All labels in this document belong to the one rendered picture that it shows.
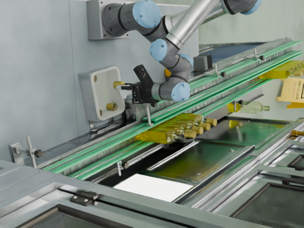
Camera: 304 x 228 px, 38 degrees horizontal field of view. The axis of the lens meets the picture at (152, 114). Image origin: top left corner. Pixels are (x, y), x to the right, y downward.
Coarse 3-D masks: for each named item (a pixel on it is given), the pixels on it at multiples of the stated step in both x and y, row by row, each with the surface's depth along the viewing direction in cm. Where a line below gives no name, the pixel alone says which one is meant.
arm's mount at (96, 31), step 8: (88, 0) 199; (96, 0) 196; (104, 0) 197; (112, 0) 201; (120, 0) 205; (88, 8) 200; (96, 8) 196; (88, 16) 201; (96, 16) 197; (88, 24) 202; (96, 24) 198; (88, 32) 202; (96, 32) 199; (104, 32) 198; (128, 32) 209
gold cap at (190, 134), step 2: (186, 130) 201; (188, 130) 201; (190, 130) 200; (186, 132) 201; (188, 132) 200; (190, 132) 199; (192, 132) 199; (194, 132) 200; (184, 134) 201; (186, 134) 200; (188, 134) 200; (190, 134) 199; (192, 134) 199; (194, 134) 200; (186, 136) 201; (188, 136) 200; (190, 136) 199; (192, 136) 199; (194, 136) 200
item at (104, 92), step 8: (96, 72) 196; (104, 72) 209; (112, 72) 208; (104, 80) 209; (112, 80) 209; (120, 80) 207; (96, 88) 206; (104, 88) 210; (112, 88) 211; (96, 96) 197; (104, 96) 210; (112, 96) 212; (120, 96) 209; (96, 104) 197; (104, 104) 210; (120, 104) 211; (104, 112) 209; (112, 112) 208; (120, 112) 209
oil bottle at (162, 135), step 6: (144, 132) 208; (150, 132) 205; (156, 132) 203; (162, 132) 201; (168, 132) 200; (174, 132) 200; (138, 138) 211; (144, 138) 209; (150, 138) 206; (156, 138) 204; (162, 138) 201; (168, 138) 199
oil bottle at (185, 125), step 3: (168, 120) 217; (171, 120) 216; (174, 120) 216; (165, 123) 214; (168, 123) 212; (171, 123) 211; (174, 123) 211; (177, 123) 210; (180, 123) 209; (183, 123) 209; (186, 123) 209; (189, 123) 209; (183, 126) 207; (186, 126) 207; (186, 129) 207
